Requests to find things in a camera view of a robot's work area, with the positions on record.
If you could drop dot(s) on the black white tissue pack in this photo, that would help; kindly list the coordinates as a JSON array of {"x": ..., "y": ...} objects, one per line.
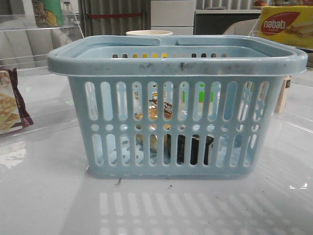
[{"x": 194, "y": 153}]

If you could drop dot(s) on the clear acrylic left shelf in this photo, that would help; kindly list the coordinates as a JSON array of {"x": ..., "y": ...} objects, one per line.
[{"x": 71, "y": 26}]

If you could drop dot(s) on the light blue plastic basket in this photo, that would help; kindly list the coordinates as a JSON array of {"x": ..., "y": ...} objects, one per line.
[{"x": 250, "y": 71}]

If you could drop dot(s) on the packaged bread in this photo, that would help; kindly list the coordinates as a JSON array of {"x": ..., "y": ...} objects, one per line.
[{"x": 153, "y": 115}]

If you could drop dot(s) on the beige snack box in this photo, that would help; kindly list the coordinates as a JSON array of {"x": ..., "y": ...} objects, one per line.
[{"x": 283, "y": 96}]

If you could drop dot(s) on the plate of fruit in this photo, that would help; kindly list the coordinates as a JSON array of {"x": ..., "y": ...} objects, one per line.
[{"x": 259, "y": 3}]

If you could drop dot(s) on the white cabinet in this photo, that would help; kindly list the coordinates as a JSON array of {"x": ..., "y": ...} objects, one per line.
[{"x": 176, "y": 16}]

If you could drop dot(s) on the clear acrylic display shelf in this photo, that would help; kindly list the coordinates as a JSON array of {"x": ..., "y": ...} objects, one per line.
[{"x": 254, "y": 32}]

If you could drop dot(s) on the yellow paper cup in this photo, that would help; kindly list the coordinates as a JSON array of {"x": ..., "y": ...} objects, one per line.
[{"x": 146, "y": 54}]

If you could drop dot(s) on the stanchion with red belt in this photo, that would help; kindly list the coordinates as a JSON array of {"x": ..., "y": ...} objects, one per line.
[{"x": 114, "y": 24}]

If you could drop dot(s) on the yellow nabati wafer box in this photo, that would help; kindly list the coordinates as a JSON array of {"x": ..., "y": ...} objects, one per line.
[{"x": 290, "y": 25}]

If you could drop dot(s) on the green cartoon snack bag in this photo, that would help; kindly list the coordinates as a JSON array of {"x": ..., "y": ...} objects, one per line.
[{"x": 47, "y": 13}]

